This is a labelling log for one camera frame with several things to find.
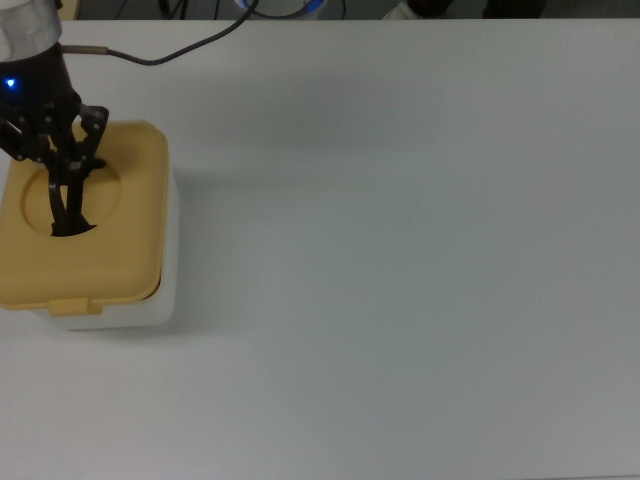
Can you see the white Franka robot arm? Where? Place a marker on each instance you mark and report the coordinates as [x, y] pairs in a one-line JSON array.
[[30, 25]]

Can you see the yellow tool case lid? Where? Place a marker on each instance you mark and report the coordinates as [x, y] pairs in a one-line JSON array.
[[125, 240]]

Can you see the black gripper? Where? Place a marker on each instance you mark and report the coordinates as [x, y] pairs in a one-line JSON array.
[[35, 85]]

